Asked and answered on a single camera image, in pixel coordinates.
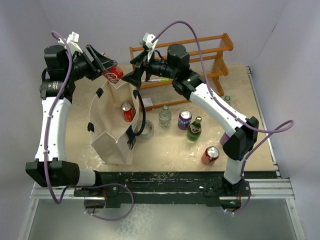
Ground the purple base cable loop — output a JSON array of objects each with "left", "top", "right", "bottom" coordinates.
[{"left": 83, "top": 184, "right": 136, "bottom": 222}]

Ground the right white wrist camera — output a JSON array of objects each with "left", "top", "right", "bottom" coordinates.
[{"left": 142, "top": 32, "right": 158, "bottom": 62}]

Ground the red cola can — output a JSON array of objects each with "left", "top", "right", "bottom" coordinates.
[
  {"left": 103, "top": 65, "right": 124, "bottom": 84},
  {"left": 201, "top": 146, "right": 220, "bottom": 166},
  {"left": 121, "top": 102, "right": 135, "bottom": 122}
]

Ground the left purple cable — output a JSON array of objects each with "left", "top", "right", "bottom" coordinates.
[{"left": 43, "top": 30, "right": 76, "bottom": 205}]

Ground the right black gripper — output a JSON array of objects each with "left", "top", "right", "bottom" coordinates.
[{"left": 121, "top": 49, "right": 177, "bottom": 89}]

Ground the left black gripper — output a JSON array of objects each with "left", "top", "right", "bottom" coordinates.
[{"left": 64, "top": 44, "right": 116, "bottom": 82}]

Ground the clear tape roll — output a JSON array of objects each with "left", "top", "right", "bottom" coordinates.
[{"left": 138, "top": 120, "right": 155, "bottom": 140}]

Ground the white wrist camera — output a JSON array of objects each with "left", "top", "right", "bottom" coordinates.
[
  {"left": 142, "top": 32, "right": 158, "bottom": 62},
  {"left": 66, "top": 31, "right": 83, "bottom": 54}
]

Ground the green and white pen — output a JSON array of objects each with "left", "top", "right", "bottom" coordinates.
[{"left": 147, "top": 78, "right": 170, "bottom": 83}]

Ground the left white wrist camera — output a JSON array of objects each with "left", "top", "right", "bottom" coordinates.
[{"left": 66, "top": 31, "right": 83, "bottom": 54}]

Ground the purple soda can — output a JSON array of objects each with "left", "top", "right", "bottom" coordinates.
[{"left": 219, "top": 133, "right": 230, "bottom": 146}]

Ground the orange wooden shelf rack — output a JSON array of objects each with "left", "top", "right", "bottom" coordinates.
[{"left": 129, "top": 33, "right": 234, "bottom": 111}]

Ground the beige canvas tote bag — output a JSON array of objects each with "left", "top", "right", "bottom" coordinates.
[{"left": 88, "top": 80, "right": 141, "bottom": 165}]

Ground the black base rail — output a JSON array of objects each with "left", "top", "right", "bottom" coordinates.
[{"left": 74, "top": 171, "right": 251, "bottom": 208}]

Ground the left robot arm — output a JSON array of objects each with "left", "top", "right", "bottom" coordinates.
[{"left": 25, "top": 44, "right": 118, "bottom": 196}]

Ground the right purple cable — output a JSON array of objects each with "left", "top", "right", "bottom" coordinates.
[{"left": 152, "top": 20, "right": 295, "bottom": 215}]

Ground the purple Fanta can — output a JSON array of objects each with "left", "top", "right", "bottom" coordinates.
[{"left": 177, "top": 110, "right": 192, "bottom": 130}]

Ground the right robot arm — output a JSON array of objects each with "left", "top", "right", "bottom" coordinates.
[{"left": 87, "top": 43, "right": 259, "bottom": 196}]

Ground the white card on shelf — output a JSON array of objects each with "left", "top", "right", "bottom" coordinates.
[{"left": 142, "top": 97, "right": 154, "bottom": 107}]

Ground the clear glass bottle green cap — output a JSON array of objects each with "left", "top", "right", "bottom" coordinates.
[{"left": 158, "top": 105, "right": 172, "bottom": 128}]

